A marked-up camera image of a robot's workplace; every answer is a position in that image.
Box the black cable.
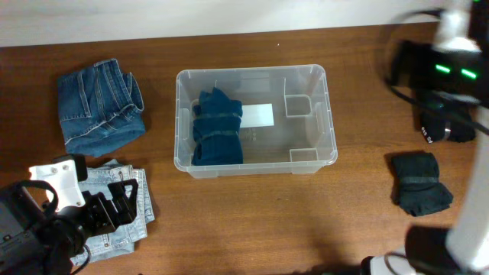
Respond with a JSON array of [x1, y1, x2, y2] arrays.
[[70, 244, 92, 275], [384, 9, 489, 137]]

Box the dark green folded garment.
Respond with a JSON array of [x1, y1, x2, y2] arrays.
[[391, 152, 453, 217]]

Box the dark blue jeans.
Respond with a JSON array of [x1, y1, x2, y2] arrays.
[[57, 58, 146, 157]]

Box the right black cable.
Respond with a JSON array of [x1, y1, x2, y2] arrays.
[[384, 9, 489, 137]]

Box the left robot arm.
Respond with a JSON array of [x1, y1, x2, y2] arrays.
[[1, 180, 138, 274]]

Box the teal shirt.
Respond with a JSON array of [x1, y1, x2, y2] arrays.
[[192, 88, 244, 166]]

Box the light blue folded jeans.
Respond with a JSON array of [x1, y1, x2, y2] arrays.
[[79, 159, 155, 262]]

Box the left black cable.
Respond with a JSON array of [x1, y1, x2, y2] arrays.
[[70, 244, 92, 275]]

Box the black garment with print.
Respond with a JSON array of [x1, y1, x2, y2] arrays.
[[415, 90, 476, 144]]

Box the white label in bin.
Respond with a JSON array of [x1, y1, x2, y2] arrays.
[[240, 103, 274, 128]]

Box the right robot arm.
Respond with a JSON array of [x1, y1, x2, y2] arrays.
[[360, 1, 488, 274]]

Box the clear plastic storage bin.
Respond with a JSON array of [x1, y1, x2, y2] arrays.
[[173, 64, 338, 179]]

